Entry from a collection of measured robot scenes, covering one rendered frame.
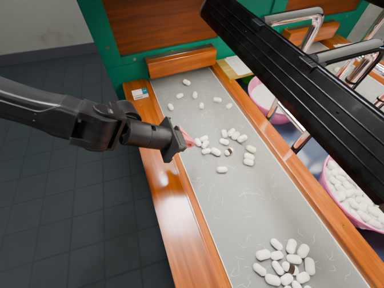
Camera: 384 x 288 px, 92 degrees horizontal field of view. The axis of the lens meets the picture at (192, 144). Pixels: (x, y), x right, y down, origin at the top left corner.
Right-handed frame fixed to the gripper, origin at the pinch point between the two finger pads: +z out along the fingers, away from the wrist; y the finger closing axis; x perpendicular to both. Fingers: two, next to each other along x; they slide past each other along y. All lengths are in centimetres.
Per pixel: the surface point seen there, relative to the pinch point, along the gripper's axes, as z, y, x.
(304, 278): 16.5, -37.8, -1.2
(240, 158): 19.9, -3.7, -1.4
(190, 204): 1.9, -12.8, 10.7
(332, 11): 71, 49, -63
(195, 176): 7.2, -4.7, 9.3
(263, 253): 11.6, -30.2, 2.6
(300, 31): 54, 42, -45
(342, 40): 85, 40, -59
